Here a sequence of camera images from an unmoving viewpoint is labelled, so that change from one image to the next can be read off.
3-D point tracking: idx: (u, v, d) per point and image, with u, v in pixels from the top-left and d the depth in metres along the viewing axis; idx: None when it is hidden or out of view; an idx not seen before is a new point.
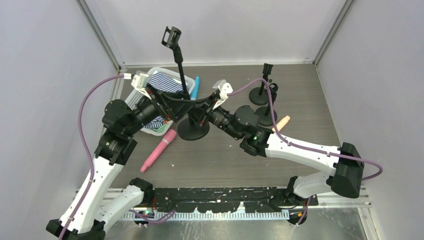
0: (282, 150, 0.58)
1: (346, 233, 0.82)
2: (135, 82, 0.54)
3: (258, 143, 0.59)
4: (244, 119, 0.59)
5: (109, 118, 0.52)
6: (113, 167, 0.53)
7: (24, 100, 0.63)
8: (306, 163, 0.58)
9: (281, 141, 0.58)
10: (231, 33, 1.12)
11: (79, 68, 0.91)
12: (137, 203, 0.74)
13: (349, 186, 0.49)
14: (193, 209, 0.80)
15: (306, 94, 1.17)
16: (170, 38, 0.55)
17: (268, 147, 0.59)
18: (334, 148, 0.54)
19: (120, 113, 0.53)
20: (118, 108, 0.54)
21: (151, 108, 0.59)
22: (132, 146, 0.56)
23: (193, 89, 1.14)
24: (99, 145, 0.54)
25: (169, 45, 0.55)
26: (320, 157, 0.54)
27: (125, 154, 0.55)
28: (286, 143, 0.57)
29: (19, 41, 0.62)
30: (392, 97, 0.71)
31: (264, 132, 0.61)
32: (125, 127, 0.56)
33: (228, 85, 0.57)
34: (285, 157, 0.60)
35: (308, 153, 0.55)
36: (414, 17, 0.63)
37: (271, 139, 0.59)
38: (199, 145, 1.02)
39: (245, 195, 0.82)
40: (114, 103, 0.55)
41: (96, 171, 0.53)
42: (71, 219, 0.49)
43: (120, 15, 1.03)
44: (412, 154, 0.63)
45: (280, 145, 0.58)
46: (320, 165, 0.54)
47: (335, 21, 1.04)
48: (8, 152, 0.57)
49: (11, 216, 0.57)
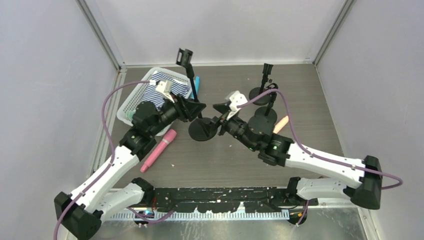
0: (304, 162, 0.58)
1: (346, 233, 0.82)
2: (162, 87, 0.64)
3: (277, 152, 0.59)
4: (257, 129, 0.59)
5: (140, 115, 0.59)
6: (133, 158, 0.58)
7: (23, 99, 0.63)
8: (328, 175, 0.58)
9: (302, 152, 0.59)
10: (231, 33, 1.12)
11: (79, 68, 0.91)
12: (135, 202, 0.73)
13: (374, 199, 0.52)
14: (193, 209, 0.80)
15: (306, 94, 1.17)
16: (184, 59, 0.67)
17: (290, 158, 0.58)
18: (357, 161, 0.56)
19: (149, 112, 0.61)
20: (148, 109, 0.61)
21: (173, 111, 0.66)
22: (152, 144, 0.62)
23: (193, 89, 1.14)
24: (124, 136, 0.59)
25: (184, 65, 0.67)
26: (344, 170, 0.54)
27: (145, 150, 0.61)
28: (310, 155, 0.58)
29: (18, 40, 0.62)
30: (392, 97, 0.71)
31: (283, 142, 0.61)
32: (150, 126, 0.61)
33: (241, 96, 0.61)
34: (305, 168, 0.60)
35: (332, 166, 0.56)
36: (414, 17, 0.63)
37: (293, 150, 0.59)
38: (199, 145, 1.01)
39: (245, 195, 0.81)
40: (145, 104, 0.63)
41: (116, 157, 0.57)
42: (82, 193, 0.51)
43: (120, 15, 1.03)
44: (413, 154, 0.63)
45: (303, 157, 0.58)
46: (344, 178, 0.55)
47: (335, 21, 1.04)
48: (8, 153, 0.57)
49: (10, 216, 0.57)
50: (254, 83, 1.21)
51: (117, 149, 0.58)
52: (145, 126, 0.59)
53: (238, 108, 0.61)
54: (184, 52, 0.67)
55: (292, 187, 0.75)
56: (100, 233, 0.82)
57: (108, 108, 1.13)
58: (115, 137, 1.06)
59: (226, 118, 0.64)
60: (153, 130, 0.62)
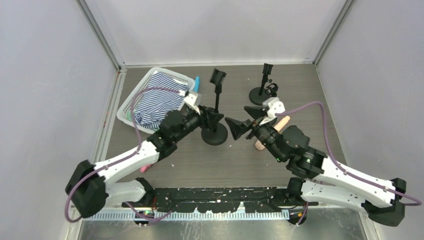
0: (337, 179, 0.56)
1: (346, 233, 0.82)
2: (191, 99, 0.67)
3: (310, 166, 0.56)
4: (293, 142, 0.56)
5: (168, 122, 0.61)
6: (154, 155, 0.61)
7: (23, 99, 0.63)
8: (355, 192, 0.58)
9: (336, 169, 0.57)
10: (231, 34, 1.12)
11: (79, 68, 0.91)
12: (132, 199, 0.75)
13: (398, 220, 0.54)
14: (193, 209, 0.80)
15: (306, 94, 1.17)
16: (218, 78, 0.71)
17: (323, 174, 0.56)
18: (387, 182, 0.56)
19: (178, 120, 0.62)
20: (176, 116, 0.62)
21: (196, 120, 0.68)
22: (172, 150, 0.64)
23: (193, 89, 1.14)
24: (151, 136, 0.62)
25: (216, 83, 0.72)
26: (376, 191, 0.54)
27: (165, 154, 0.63)
28: (343, 172, 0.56)
29: (18, 40, 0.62)
30: (392, 97, 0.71)
31: (316, 155, 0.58)
32: (175, 132, 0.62)
33: (280, 104, 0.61)
34: (334, 183, 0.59)
35: (365, 186, 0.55)
36: (414, 16, 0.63)
37: (327, 165, 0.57)
38: (199, 145, 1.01)
39: (245, 195, 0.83)
40: (173, 112, 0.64)
41: (142, 148, 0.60)
42: (106, 167, 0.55)
43: (120, 15, 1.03)
44: (413, 154, 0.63)
45: (336, 174, 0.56)
46: (374, 199, 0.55)
47: (335, 21, 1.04)
48: (8, 153, 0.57)
49: (10, 216, 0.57)
50: (253, 83, 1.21)
51: (144, 141, 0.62)
52: (170, 132, 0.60)
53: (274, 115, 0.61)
54: (219, 73, 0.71)
55: (292, 187, 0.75)
56: (100, 233, 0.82)
57: (108, 108, 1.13)
58: (114, 137, 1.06)
59: (258, 124, 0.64)
60: (176, 137, 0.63)
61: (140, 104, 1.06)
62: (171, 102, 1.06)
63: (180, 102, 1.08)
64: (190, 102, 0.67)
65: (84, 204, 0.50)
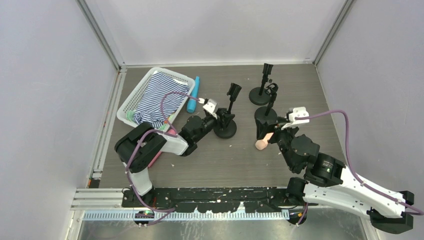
0: (354, 189, 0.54)
1: (346, 233, 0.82)
2: (208, 106, 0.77)
3: (327, 174, 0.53)
4: (300, 149, 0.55)
5: (190, 125, 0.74)
6: (185, 145, 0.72)
7: (25, 100, 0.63)
8: (365, 201, 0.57)
9: (353, 179, 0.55)
10: (231, 33, 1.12)
11: (79, 67, 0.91)
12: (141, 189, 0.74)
13: (402, 229, 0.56)
14: (193, 209, 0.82)
15: (306, 94, 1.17)
16: (232, 89, 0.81)
17: (343, 184, 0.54)
18: (399, 194, 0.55)
19: (197, 125, 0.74)
20: (196, 121, 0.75)
21: (212, 122, 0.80)
22: (194, 148, 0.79)
23: (193, 89, 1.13)
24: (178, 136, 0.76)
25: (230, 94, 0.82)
26: (389, 203, 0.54)
27: (188, 151, 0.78)
28: (361, 183, 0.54)
29: (19, 41, 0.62)
30: (392, 97, 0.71)
31: (334, 164, 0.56)
32: (195, 135, 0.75)
33: (305, 113, 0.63)
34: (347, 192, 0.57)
35: (378, 198, 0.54)
36: (414, 16, 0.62)
37: (345, 175, 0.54)
38: (199, 145, 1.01)
39: (245, 195, 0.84)
40: (195, 117, 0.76)
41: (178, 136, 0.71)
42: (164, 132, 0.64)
43: (120, 15, 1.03)
44: (413, 154, 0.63)
45: (353, 185, 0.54)
46: (385, 209, 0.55)
47: (335, 21, 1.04)
48: (8, 153, 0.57)
49: (10, 215, 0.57)
50: (253, 83, 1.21)
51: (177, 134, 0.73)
52: (192, 134, 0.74)
53: (290, 116, 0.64)
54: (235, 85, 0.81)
55: (292, 188, 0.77)
56: (100, 233, 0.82)
57: (108, 108, 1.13)
58: (114, 137, 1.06)
59: (279, 127, 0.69)
60: (196, 138, 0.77)
61: (140, 104, 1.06)
62: (171, 102, 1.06)
63: (181, 102, 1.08)
64: (208, 110, 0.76)
65: (145, 154, 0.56)
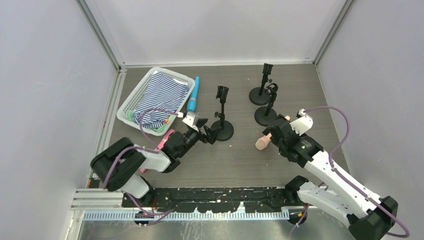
0: (323, 171, 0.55)
1: (346, 233, 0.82)
2: (186, 119, 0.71)
3: (298, 148, 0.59)
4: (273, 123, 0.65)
5: (172, 141, 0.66)
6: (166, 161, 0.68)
7: (25, 100, 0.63)
8: (337, 193, 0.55)
9: (326, 163, 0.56)
10: (230, 33, 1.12)
11: (79, 68, 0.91)
12: (138, 192, 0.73)
13: (371, 235, 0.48)
14: (193, 209, 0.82)
15: (306, 94, 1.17)
16: (218, 93, 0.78)
17: (313, 162, 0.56)
18: (376, 196, 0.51)
19: (178, 142, 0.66)
20: (180, 136, 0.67)
21: (195, 135, 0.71)
22: (176, 165, 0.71)
23: (193, 89, 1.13)
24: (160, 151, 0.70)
25: (220, 98, 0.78)
26: (357, 196, 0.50)
27: (170, 169, 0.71)
28: (332, 168, 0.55)
29: (19, 42, 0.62)
30: (392, 98, 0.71)
31: (312, 145, 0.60)
32: (177, 151, 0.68)
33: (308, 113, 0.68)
34: (321, 179, 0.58)
35: (347, 187, 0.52)
36: (415, 16, 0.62)
37: (319, 156, 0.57)
38: (199, 145, 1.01)
39: (245, 195, 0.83)
40: (177, 132, 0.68)
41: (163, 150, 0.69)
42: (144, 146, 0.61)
43: (120, 15, 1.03)
44: (412, 154, 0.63)
45: (323, 167, 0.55)
46: (352, 203, 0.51)
47: (335, 21, 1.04)
48: (9, 153, 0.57)
49: (10, 216, 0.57)
50: (253, 84, 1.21)
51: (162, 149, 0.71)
52: (174, 152, 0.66)
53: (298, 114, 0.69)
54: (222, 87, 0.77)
55: (297, 185, 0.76)
56: (100, 233, 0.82)
57: (108, 108, 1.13)
58: (115, 137, 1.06)
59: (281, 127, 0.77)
60: (178, 154, 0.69)
61: (140, 104, 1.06)
62: (171, 102, 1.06)
63: (181, 102, 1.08)
64: (186, 122, 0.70)
65: (118, 173, 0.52)
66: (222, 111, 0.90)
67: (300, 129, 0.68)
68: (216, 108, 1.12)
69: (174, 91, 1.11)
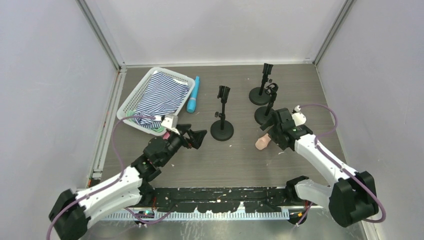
0: (306, 148, 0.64)
1: (346, 233, 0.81)
2: (166, 122, 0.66)
3: (291, 131, 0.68)
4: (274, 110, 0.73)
5: (151, 149, 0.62)
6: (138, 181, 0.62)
7: (24, 100, 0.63)
8: (318, 168, 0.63)
9: (311, 142, 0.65)
10: (230, 33, 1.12)
11: (79, 67, 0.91)
12: (130, 204, 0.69)
13: (342, 203, 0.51)
14: (193, 209, 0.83)
15: (306, 94, 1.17)
16: (219, 93, 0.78)
17: (299, 140, 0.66)
18: (351, 170, 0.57)
19: (159, 148, 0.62)
20: (160, 143, 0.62)
21: (178, 141, 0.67)
22: (157, 174, 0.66)
23: (193, 89, 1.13)
24: (135, 160, 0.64)
25: (221, 98, 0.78)
26: (332, 167, 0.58)
27: (150, 178, 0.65)
28: (315, 145, 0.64)
29: (19, 41, 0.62)
30: (392, 97, 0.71)
31: (304, 130, 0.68)
32: (159, 159, 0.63)
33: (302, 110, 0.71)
34: (307, 156, 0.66)
35: (325, 161, 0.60)
36: (415, 16, 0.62)
37: (307, 136, 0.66)
38: (199, 145, 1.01)
39: (244, 195, 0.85)
40: (158, 138, 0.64)
41: (125, 175, 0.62)
42: (86, 196, 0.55)
43: (120, 15, 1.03)
44: (412, 154, 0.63)
45: (308, 144, 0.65)
46: (328, 174, 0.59)
47: (335, 21, 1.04)
48: (8, 153, 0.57)
49: (10, 215, 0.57)
50: (253, 83, 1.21)
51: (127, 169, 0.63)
52: (153, 159, 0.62)
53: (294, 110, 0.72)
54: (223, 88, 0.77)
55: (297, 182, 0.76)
56: (100, 233, 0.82)
57: (108, 108, 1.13)
58: (115, 137, 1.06)
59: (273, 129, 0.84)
60: (160, 163, 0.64)
61: (140, 104, 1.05)
62: (171, 102, 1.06)
63: (180, 102, 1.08)
64: (166, 125, 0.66)
65: (63, 236, 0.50)
66: (223, 111, 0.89)
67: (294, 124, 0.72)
68: (216, 108, 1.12)
69: (174, 91, 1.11)
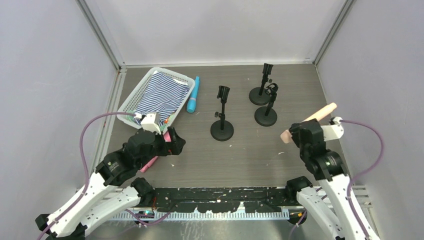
0: (336, 196, 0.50)
1: None
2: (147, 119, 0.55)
3: (323, 163, 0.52)
4: (306, 125, 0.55)
5: (137, 139, 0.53)
6: (106, 188, 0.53)
7: (24, 100, 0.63)
8: (340, 220, 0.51)
9: (342, 189, 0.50)
10: (230, 33, 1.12)
11: (79, 68, 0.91)
12: (132, 205, 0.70)
13: None
14: (193, 209, 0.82)
15: (306, 94, 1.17)
16: (219, 92, 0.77)
17: (330, 182, 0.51)
18: None
19: (147, 140, 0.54)
20: (149, 136, 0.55)
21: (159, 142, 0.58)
22: (131, 173, 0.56)
23: (193, 89, 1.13)
24: (102, 161, 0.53)
25: (220, 98, 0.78)
26: (357, 231, 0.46)
27: (121, 178, 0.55)
28: (347, 195, 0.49)
29: (19, 41, 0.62)
30: (392, 97, 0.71)
31: (338, 163, 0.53)
32: (140, 155, 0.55)
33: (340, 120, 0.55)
34: (330, 199, 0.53)
35: (352, 219, 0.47)
36: (414, 16, 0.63)
37: (339, 179, 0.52)
38: (199, 145, 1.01)
39: (245, 195, 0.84)
40: (146, 131, 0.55)
41: (90, 185, 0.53)
42: (55, 221, 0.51)
43: (120, 15, 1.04)
44: (412, 154, 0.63)
45: (338, 191, 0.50)
46: (350, 235, 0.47)
47: (335, 21, 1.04)
48: (8, 153, 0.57)
49: (10, 215, 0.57)
50: (253, 83, 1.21)
51: (92, 176, 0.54)
52: (137, 153, 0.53)
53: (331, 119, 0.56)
54: (223, 88, 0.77)
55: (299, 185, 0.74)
56: (100, 234, 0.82)
57: (108, 108, 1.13)
58: (115, 137, 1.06)
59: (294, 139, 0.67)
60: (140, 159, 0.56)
61: (139, 104, 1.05)
62: (171, 102, 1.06)
63: (180, 102, 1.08)
64: (146, 121, 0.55)
65: None
66: (223, 111, 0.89)
67: (329, 137, 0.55)
68: (216, 108, 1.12)
69: (174, 91, 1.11)
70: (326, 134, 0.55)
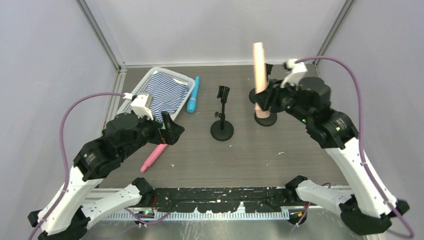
0: (350, 163, 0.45)
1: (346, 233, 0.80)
2: (136, 101, 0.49)
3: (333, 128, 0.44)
4: (307, 86, 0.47)
5: (117, 125, 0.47)
6: (88, 183, 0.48)
7: (24, 100, 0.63)
8: (351, 182, 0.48)
9: (357, 154, 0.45)
10: (231, 33, 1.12)
11: (79, 67, 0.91)
12: (131, 204, 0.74)
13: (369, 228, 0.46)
14: (193, 209, 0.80)
15: None
16: (219, 92, 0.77)
17: (341, 150, 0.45)
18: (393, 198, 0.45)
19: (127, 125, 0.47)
20: (131, 121, 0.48)
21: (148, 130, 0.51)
22: (115, 165, 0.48)
23: (193, 89, 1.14)
24: (78, 153, 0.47)
25: (221, 98, 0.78)
26: (376, 197, 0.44)
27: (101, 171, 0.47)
28: (362, 162, 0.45)
29: (18, 40, 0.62)
30: (392, 97, 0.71)
31: (348, 128, 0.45)
32: (123, 142, 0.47)
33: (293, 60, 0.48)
34: (339, 164, 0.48)
35: (368, 183, 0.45)
36: (414, 16, 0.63)
37: (351, 144, 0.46)
38: (199, 145, 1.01)
39: (245, 195, 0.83)
40: (134, 115, 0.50)
41: (70, 181, 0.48)
42: (43, 220, 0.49)
43: (120, 15, 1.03)
44: (412, 153, 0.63)
45: (353, 158, 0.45)
46: (366, 202, 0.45)
47: (335, 21, 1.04)
48: (8, 153, 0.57)
49: (9, 214, 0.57)
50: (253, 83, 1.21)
51: (72, 170, 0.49)
52: (116, 142, 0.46)
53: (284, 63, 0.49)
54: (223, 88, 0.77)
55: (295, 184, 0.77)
56: (100, 233, 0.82)
57: (108, 108, 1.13)
58: None
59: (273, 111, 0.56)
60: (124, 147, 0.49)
61: None
62: (171, 102, 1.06)
63: (180, 103, 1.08)
64: (136, 103, 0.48)
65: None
66: (223, 111, 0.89)
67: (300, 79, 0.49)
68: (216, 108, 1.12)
69: (174, 91, 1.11)
70: (292, 80, 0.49)
